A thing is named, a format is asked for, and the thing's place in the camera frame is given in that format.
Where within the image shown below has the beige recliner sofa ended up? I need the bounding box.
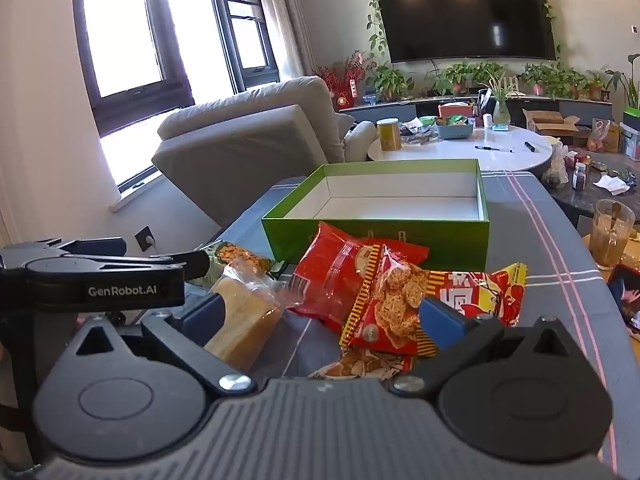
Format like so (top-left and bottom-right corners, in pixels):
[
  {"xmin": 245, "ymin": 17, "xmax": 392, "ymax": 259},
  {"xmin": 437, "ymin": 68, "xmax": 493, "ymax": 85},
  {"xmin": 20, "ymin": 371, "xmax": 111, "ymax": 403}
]
[{"xmin": 151, "ymin": 76, "xmax": 378, "ymax": 228}]

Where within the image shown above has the white sheer curtain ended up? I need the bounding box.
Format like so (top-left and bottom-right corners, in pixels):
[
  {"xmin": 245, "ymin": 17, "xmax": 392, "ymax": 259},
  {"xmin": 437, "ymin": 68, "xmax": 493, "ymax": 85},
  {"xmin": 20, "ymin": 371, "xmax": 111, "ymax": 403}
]
[{"xmin": 257, "ymin": 0, "xmax": 307, "ymax": 81}]

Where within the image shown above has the round white table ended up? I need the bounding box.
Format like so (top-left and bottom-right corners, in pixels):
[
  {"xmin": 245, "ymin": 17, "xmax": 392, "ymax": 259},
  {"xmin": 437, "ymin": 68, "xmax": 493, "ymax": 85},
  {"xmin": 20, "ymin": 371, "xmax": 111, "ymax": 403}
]
[{"xmin": 367, "ymin": 125, "xmax": 553, "ymax": 176}]

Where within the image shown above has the dark red printed object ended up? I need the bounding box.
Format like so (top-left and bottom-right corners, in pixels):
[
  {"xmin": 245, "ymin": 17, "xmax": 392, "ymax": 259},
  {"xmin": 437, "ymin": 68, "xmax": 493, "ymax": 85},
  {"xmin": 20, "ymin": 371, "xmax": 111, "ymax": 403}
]
[{"xmin": 607, "ymin": 264, "xmax": 640, "ymax": 331}]

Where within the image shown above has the red orange box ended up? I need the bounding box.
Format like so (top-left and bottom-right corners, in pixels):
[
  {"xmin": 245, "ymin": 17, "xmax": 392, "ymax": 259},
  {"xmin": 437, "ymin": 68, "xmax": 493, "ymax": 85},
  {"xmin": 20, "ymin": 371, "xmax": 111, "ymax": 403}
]
[{"xmin": 438, "ymin": 102, "xmax": 475, "ymax": 120}]

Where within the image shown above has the narrow dark framed window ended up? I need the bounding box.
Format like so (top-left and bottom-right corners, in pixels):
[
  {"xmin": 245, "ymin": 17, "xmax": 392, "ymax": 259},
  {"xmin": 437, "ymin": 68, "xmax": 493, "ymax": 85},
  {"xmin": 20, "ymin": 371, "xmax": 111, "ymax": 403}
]
[{"xmin": 205, "ymin": 0, "xmax": 282, "ymax": 93}]

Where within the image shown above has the large dark framed window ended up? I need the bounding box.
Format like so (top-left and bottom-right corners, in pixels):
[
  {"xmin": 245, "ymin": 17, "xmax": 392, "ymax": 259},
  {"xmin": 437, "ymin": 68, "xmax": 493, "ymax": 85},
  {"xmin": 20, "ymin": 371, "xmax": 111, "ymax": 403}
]
[{"xmin": 71, "ymin": 0, "xmax": 197, "ymax": 201}]

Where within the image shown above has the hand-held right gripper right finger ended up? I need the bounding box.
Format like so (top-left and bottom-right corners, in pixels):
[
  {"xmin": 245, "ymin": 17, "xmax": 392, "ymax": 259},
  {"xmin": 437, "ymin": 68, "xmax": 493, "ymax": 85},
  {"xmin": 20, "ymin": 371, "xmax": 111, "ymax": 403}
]
[{"xmin": 391, "ymin": 297, "xmax": 586, "ymax": 395}]

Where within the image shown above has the open cardboard box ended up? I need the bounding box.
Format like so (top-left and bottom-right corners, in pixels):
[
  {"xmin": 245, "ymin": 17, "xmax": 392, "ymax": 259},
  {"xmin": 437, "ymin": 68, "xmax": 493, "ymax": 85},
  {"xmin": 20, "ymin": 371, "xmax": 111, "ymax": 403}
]
[{"xmin": 522, "ymin": 108, "xmax": 593, "ymax": 147}]

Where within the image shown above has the glass vase with plant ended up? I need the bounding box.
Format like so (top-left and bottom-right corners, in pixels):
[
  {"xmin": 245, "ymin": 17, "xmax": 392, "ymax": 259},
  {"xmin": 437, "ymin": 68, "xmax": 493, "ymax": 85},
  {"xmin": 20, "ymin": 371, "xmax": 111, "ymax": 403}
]
[{"xmin": 482, "ymin": 72, "xmax": 521, "ymax": 127}]

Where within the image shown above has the clear sponge cake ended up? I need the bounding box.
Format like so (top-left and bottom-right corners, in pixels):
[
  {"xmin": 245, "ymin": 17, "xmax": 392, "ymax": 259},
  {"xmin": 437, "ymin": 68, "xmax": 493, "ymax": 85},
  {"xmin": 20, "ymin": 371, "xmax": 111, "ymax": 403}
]
[{"xmin": 202, "ymin": 260, "xmax": 286, "ymax": 376}]

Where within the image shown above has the potted green plant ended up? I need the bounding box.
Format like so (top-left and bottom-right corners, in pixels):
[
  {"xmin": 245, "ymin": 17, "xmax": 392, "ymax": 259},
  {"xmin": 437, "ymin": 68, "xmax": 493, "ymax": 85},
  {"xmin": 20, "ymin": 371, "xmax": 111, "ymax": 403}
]
[
  {"xmin": 367, "ymin": 62, "xmax": 416, "ymax": 103},
  {"xmin": 520, "ymin": 62, "xmax": 588, "ymax": 100},
  {"xmin": 585, "ymin": 71, "xmax": 608, "ymax": 102},
  {"xmin": 435, "ymin": 61, "xmax": 503, "ymax": 96}
]

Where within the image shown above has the red flower decoration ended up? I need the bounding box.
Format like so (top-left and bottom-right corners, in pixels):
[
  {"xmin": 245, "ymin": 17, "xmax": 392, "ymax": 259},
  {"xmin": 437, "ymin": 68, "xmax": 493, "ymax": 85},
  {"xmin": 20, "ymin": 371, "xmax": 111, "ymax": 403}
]
[{"xmin": 312, "ymin": 51, "xmax": 376, "ymax": 111}]

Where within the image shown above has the clear plastic bag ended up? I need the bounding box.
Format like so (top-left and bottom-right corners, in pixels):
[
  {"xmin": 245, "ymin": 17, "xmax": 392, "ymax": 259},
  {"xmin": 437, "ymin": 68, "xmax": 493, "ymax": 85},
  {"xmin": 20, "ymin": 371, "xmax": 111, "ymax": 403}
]
[{"xmin": 541, "ymin": 141, "xmax": 571, "ymax": 188}]

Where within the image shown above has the dark wrappers pile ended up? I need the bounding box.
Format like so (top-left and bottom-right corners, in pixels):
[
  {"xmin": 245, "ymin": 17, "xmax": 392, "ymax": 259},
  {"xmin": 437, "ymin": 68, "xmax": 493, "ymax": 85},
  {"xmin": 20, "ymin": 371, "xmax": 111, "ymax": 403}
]
[{"xmin": 400, "ymin": 119, "xmax": 441, "ymax": 145}]

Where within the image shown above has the red cookie snack packet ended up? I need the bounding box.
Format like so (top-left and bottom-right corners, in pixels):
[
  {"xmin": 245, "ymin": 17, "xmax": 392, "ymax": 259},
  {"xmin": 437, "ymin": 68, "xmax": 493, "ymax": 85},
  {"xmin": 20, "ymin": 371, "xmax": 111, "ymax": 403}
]
[{"xmin": 288, "ymin": 221, "xmax": 431, "ymax": 333}]

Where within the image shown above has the green orange cracker packet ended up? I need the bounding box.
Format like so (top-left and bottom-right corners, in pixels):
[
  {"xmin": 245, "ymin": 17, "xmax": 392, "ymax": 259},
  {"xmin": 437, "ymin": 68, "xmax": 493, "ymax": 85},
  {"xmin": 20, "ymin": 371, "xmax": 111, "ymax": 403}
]
[{"xmin": 195, "ymin": 241, "xmax": 275, "ymax": 273}]

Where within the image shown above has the dark marble table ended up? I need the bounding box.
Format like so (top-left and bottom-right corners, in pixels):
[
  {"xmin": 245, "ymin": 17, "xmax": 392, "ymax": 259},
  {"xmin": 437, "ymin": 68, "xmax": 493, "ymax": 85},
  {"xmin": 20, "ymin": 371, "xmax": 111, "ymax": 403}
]
[{"xmin": 542, "ymin": 147, "xmax": 640, "ymax": 238}]

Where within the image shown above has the grey striped tablecloth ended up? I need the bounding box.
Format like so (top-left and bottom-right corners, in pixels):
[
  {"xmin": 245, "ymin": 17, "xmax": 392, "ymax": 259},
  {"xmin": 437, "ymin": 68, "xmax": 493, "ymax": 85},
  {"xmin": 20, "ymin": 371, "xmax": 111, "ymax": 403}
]
[{"xmin": 192, "ymin": 169, "xmax": 640, "ymax": 480}]

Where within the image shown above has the wall mounted television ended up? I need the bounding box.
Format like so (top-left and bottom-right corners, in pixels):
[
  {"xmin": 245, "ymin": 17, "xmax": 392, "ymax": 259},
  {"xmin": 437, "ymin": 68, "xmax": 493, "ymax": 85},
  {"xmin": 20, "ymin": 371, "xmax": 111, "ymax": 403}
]
[{"xmin": 370, "ymin": 0, "xmax": 558, "ymax": 63}]

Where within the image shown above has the clear plastic storage bin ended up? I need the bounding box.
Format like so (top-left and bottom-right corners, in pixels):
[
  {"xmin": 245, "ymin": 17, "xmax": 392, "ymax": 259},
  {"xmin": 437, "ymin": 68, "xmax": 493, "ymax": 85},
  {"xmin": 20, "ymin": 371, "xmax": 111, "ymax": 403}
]
[{"xmin": 620, "ymin": 122, "xmax": 640, "ymax": 161}]

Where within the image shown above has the red yellow cracker packet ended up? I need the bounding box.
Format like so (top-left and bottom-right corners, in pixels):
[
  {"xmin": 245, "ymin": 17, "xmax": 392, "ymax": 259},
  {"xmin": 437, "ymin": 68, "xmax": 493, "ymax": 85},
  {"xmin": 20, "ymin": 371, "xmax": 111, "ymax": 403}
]
[{"xmin": 339, "ymin": 245, "xmax": 528, "ymax": 358}]

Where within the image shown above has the blue plastic tray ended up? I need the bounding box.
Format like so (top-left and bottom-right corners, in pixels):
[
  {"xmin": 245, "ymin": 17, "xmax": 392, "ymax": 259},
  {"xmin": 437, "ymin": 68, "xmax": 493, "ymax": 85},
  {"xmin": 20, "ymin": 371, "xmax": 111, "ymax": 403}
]
[{"xmin": 434, "ymin": 115, "xmax": 476, "ymax": 140}]

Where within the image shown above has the tall leafy potted plant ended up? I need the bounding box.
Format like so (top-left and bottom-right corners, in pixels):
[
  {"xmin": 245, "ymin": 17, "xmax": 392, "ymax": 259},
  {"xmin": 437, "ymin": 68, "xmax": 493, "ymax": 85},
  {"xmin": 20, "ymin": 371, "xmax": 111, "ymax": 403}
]
[{"xmin": 605, "ymin": 53, "xmax": 640, "ymax": 111}]

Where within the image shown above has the wooden side table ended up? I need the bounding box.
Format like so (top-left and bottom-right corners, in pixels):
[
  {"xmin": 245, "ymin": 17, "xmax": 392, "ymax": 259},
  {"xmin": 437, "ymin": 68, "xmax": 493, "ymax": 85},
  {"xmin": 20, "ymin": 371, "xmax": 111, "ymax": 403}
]
[{"xmin": 580, "ymin": 227, "xmax": 640, "ymax": 283}]

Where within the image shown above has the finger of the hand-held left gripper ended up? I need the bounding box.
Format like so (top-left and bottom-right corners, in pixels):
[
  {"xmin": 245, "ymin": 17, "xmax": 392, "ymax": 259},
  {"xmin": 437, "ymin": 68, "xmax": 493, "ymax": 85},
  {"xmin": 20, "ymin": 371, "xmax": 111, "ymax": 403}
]
[
  {"xmin": 47, "ymin": 238, "xmax": 127, "ymax": 257},
  {"xmin": 117, "ymin": 249, "xmax": 212, "ymax": 281}
]

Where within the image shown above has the white tissue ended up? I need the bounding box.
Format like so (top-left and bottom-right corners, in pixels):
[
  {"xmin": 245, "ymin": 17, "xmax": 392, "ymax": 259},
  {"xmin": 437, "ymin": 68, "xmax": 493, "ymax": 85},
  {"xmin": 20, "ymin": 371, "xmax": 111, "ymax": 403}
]
[{"xmin": 592, "ymin": 175, "xmax": 631, "ymax": 196}]

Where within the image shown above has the glass mug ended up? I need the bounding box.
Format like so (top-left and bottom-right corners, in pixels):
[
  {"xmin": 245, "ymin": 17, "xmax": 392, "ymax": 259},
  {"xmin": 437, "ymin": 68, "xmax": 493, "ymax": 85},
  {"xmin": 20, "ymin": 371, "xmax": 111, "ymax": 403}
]
[{"xmin": 589, "ymin": 199, "xmax": 636, "ymax": 268}]

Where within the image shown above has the yellow can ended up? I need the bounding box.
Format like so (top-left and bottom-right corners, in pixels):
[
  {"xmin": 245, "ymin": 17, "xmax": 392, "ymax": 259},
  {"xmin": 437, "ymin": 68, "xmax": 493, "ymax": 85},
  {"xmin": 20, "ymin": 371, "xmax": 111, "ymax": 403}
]
[{"xmin": 376, "ymin": 117, "xmax": 403, "ymax": 152}]

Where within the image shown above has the green cardboard box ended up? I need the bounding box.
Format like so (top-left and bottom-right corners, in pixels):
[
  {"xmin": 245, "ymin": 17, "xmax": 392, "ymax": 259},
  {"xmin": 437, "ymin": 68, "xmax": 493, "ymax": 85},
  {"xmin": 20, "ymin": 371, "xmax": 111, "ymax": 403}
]
[{"xmin": 261, "ymin": 158, "xmax": 491, "ymax": 272}]

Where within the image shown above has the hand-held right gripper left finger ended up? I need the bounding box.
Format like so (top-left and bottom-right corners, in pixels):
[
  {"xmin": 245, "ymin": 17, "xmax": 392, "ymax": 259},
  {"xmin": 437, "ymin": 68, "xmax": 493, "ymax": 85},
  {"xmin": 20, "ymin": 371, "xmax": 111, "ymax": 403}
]
[{"xmin": 64, "ymin": 294, "xmax": 253, "ymax": 395}]

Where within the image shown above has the plastic bag of fruit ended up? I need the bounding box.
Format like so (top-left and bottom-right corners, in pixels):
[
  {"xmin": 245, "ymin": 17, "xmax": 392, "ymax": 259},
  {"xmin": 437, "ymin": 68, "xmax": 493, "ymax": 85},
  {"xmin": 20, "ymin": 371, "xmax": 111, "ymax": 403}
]
[{"xmin": 587, "ymin": 117, "xmax": 621, "ymax": 153}]

